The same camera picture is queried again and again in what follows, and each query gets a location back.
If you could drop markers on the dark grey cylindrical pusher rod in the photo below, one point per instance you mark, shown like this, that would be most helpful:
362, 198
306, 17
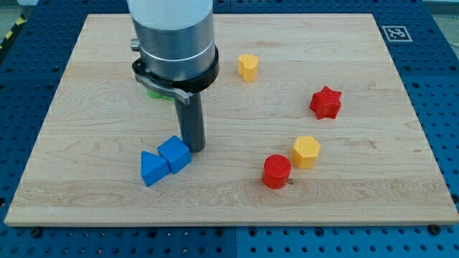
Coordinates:
191, 123

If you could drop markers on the black flange mount with bracket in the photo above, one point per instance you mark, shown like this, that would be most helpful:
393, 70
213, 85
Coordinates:
179, 90

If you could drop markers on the red cylinder block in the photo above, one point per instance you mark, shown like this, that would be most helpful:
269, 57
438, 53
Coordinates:
276, 171

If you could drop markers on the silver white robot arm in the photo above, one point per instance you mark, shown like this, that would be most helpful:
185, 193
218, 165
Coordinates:
178, 57

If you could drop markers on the red star block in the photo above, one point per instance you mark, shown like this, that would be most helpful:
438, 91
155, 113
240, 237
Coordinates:
326, 103

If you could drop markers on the green block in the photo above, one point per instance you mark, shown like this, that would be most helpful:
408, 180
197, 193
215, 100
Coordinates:
156, 95

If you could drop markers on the blue cube block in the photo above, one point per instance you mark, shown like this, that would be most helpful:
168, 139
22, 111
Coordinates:
176, 152

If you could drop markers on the blue triangle block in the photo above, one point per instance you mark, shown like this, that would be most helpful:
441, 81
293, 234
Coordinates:
153, 168

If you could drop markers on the yellow heart block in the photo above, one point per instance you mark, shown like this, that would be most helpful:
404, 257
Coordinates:
248, 67

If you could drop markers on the wooden board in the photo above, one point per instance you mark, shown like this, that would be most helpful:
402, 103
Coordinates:
375, 166

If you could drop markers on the yellow hexagon block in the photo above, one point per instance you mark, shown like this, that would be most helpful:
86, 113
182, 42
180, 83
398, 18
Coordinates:
305, 152

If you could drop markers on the white fiducial marker tag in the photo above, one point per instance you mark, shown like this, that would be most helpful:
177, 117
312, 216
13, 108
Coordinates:
395, 33

